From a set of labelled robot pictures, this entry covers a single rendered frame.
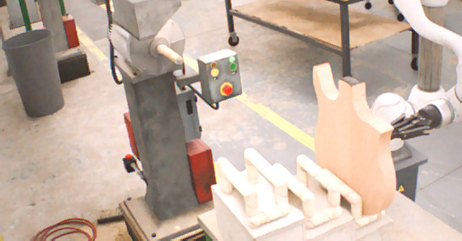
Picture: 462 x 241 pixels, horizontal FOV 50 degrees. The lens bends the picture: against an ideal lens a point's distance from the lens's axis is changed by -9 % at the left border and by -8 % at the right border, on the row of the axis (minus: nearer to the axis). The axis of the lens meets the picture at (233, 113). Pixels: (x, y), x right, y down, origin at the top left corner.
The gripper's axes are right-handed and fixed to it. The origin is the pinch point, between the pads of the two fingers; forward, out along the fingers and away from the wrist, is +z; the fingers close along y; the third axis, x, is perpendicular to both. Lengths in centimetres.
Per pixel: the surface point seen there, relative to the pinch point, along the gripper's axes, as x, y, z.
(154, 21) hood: 29, 68, 44
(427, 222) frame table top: -22.0, -19.1, -2.7
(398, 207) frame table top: -22.0, -7.9, -0.2
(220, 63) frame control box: -5, 97, 10
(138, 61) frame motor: 6, 97, 46
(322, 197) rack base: -12.7, 0.5, 22.5
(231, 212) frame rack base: -5, 1, 51
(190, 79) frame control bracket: -12, 106, 22
